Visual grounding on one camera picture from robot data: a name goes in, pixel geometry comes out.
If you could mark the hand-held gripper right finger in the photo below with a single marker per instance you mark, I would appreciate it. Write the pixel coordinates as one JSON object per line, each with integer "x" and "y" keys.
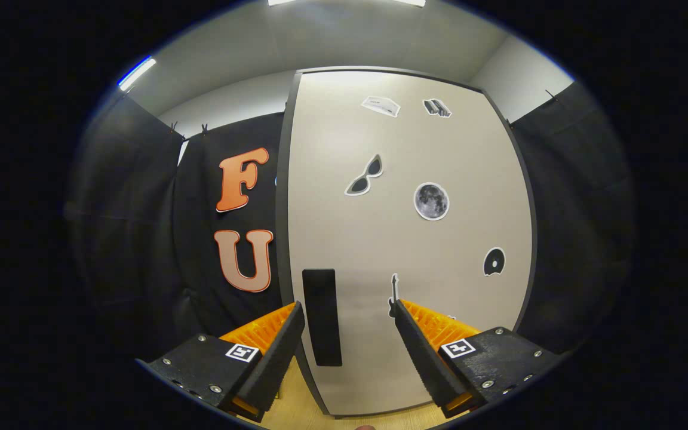
{"x": 418, "y": 352}

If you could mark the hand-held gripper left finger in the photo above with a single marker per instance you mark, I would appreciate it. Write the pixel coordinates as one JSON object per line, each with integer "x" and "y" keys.
{"x": 277, "y": 358}

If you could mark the grey shoe cabinet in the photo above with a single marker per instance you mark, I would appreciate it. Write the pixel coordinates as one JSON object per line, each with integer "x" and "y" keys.
{"x": 282, "y": 209}

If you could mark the black backdrop cloth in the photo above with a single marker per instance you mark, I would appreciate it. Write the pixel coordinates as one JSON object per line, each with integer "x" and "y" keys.
{"x": 583, "y": 209}

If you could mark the ceiling light strip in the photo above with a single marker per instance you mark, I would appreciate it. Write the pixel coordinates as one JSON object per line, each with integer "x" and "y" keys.
{"x": 137, "y": 73}

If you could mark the ceiling light panel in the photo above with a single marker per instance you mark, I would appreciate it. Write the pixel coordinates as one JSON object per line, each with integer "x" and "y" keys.
{"x": 409, "y": 2}

